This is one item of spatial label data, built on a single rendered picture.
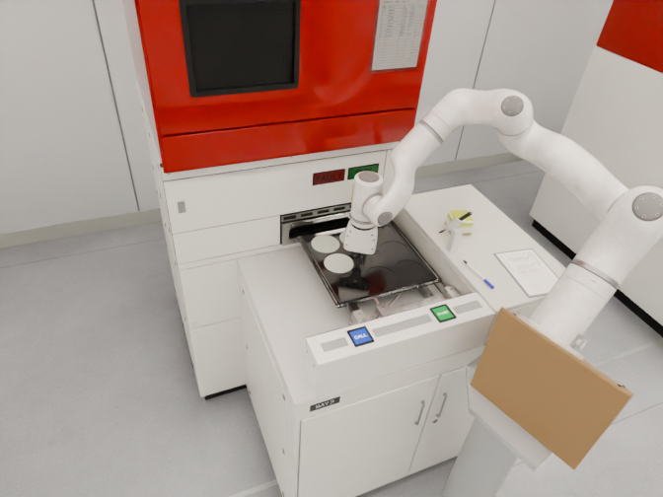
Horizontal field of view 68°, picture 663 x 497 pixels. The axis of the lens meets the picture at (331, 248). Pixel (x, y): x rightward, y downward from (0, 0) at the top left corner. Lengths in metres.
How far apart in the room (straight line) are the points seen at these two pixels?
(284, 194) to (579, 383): 1.02
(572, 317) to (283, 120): 0.93
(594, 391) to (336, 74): 1.04
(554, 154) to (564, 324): 0.42
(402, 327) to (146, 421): 1.36
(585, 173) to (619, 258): 0.22
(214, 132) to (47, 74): 1.66
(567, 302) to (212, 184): 1.05
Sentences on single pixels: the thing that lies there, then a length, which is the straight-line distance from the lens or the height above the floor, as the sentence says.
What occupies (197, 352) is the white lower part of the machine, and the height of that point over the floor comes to 0.38.
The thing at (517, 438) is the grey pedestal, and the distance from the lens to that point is 1.45.
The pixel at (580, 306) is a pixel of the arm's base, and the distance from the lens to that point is 1.32.
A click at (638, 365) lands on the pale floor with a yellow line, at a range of 3.07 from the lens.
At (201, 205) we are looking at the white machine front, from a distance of 1.62.
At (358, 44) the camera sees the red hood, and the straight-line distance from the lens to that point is 1.49.
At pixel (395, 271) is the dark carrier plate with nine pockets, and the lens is 1.64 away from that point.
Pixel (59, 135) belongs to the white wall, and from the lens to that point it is 3.12.
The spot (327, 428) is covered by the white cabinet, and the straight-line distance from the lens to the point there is 1.54.
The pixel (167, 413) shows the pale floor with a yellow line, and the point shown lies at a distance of 2.39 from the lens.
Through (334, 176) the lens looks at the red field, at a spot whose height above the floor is 1.10.
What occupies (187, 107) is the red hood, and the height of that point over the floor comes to 1.41.
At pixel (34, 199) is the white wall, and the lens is 3.33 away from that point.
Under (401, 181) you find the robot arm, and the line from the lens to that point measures 1.39.
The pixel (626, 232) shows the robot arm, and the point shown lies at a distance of 1.31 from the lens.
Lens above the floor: 1.97
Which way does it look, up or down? 39 degrees down
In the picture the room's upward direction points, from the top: 5 degrees clockwise
